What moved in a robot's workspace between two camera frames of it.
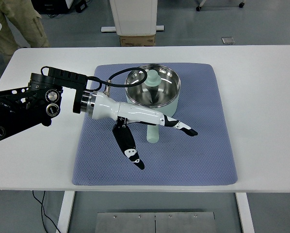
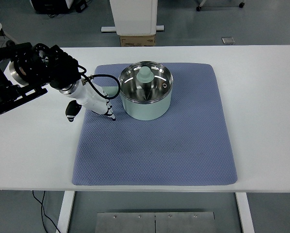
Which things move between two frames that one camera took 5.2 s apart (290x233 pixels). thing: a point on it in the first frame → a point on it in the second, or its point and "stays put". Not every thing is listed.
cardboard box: (138, 40) stays put
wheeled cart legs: (198, 8) stays put
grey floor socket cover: (228, 40) stays put
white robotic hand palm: (104, 108) → (81, 91)
